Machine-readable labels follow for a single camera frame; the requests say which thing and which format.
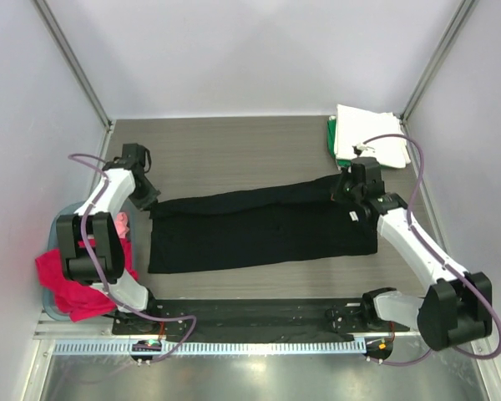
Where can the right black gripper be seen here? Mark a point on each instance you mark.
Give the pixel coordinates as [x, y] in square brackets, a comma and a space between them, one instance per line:
[336, 192]

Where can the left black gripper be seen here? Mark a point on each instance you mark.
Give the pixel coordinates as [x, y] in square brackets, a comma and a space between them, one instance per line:
[149, 200]

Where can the black t-shirt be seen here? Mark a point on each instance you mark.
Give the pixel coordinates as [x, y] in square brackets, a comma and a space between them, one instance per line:
[296, 222]

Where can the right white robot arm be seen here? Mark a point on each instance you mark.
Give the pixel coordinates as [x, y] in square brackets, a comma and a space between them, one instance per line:
[456, 308]

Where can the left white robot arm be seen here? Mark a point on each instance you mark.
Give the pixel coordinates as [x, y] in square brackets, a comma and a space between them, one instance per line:
[88, 242]

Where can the blue plastic basket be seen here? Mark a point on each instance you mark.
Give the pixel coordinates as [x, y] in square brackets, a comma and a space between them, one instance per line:
[128, 244]

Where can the pink t-shirt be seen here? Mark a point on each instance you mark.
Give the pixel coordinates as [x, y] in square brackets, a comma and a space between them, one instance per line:
[121, 223]

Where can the folded green t-shirt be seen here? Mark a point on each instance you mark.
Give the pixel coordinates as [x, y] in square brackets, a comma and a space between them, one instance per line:
[331, 140]

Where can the red t-shirt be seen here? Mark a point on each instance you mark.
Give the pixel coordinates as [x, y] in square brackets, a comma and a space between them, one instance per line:
[74, 300]

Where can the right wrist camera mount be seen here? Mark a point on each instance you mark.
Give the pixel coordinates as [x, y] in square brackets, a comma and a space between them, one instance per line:
[365, 169]

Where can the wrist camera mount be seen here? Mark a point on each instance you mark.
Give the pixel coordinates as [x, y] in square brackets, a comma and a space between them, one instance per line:
[365, 169]
[134, 155]

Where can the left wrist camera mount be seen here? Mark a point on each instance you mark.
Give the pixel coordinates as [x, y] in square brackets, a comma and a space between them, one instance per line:
[134, 155]

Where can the aluminium rail bracket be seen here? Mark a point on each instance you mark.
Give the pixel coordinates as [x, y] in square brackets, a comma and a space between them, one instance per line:
[401, 330]

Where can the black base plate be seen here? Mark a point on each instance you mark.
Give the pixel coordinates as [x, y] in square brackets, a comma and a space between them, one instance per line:
[267, 320]

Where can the slotted cable duct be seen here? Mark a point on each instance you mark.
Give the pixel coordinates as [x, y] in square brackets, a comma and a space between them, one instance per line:
[149, 347]

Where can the left aluminium frame post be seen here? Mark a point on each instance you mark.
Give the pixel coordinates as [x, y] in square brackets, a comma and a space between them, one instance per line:
[64, 47]

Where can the aluminium frame post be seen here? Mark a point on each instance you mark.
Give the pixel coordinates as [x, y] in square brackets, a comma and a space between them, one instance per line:
[450, 35]
[64, 47]

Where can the right aluminium frame post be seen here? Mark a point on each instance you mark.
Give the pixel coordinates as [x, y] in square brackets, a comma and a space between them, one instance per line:
[450, 35]

